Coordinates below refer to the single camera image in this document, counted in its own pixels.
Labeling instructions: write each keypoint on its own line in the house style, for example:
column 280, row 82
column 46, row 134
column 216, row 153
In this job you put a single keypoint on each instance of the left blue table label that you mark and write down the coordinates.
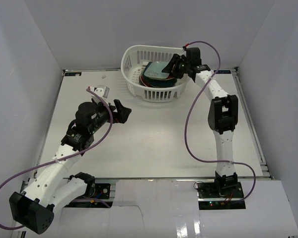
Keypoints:
column 72, row 74

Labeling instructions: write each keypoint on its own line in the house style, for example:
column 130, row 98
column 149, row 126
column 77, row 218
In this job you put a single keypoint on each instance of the red rimmed cream plate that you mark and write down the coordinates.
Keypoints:
column 143, row 82

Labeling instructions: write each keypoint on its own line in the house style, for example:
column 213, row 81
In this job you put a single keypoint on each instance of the blue table label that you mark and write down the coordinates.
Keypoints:
column 222, row 71
column 72, row 74

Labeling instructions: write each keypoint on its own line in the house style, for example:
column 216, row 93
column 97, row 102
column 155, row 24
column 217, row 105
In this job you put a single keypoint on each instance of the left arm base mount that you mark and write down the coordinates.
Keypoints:
column 99, row 196

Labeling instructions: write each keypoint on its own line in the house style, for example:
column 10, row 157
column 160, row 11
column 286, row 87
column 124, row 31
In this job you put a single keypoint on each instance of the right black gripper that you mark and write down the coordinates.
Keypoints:
column 176, row 60

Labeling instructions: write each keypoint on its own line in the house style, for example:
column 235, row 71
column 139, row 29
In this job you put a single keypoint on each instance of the white plastic dish bin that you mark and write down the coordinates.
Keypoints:
column 134, row 61

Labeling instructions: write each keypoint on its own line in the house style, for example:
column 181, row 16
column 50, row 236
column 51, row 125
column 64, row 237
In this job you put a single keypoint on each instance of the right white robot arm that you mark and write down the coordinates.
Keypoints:
column 222, row 116

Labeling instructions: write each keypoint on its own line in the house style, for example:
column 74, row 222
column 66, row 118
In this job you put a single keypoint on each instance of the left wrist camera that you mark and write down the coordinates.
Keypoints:
column 101, row 91

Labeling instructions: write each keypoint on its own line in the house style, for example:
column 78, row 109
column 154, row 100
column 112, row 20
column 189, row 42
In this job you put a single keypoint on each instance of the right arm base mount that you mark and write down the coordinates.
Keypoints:
column 209, row 198

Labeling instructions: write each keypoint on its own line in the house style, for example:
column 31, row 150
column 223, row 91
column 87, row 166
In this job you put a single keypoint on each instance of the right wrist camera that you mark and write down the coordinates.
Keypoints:
column 185, row 47

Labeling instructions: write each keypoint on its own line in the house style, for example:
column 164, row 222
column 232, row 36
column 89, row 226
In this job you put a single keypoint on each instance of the dark teal square plate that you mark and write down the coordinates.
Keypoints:
column 155, row 83

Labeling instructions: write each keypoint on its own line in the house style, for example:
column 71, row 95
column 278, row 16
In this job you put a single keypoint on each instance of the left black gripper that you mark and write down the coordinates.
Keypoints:
column 117, row 112

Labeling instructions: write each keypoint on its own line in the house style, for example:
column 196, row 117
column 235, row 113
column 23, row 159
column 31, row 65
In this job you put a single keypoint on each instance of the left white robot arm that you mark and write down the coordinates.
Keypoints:
column 37, row 204

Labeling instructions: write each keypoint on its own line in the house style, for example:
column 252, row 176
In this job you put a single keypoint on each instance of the right blue table label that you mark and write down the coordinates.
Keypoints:
column 222, row 71

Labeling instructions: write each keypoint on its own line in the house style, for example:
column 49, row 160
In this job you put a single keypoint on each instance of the woven bamboo round plate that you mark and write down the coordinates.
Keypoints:
column 174, row 74

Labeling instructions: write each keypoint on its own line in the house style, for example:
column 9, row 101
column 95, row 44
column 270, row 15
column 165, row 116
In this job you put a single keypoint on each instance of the pale green rectangular plate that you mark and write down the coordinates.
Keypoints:
column 153, row 70

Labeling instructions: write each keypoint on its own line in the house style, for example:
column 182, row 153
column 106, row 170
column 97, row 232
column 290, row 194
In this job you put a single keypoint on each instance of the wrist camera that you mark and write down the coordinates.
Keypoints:
column 101, row 91
column 185, row 47

